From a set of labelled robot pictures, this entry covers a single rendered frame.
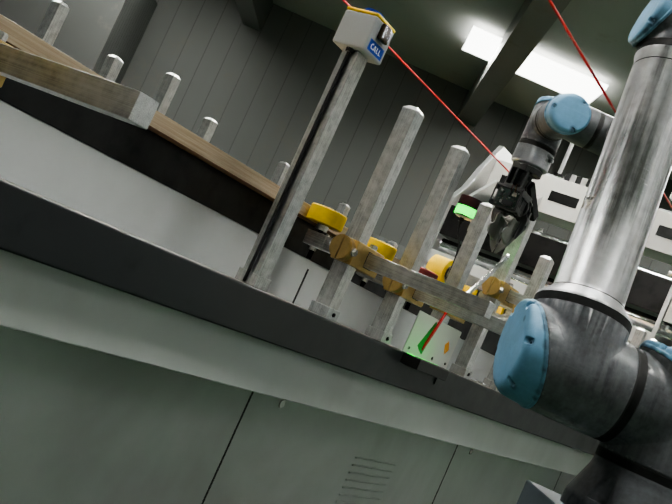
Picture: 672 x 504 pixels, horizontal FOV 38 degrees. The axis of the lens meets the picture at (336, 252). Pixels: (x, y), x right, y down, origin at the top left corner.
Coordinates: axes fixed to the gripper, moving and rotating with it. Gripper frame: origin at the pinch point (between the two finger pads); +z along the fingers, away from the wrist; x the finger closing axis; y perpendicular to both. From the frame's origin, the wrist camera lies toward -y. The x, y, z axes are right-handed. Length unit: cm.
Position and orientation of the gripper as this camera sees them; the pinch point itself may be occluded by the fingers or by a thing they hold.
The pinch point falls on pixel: (496, 248)
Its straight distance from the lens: 232.7
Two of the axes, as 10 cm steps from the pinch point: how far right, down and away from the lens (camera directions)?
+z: -4.1, 9.1, -0.5
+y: -4.7, -2.6, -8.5
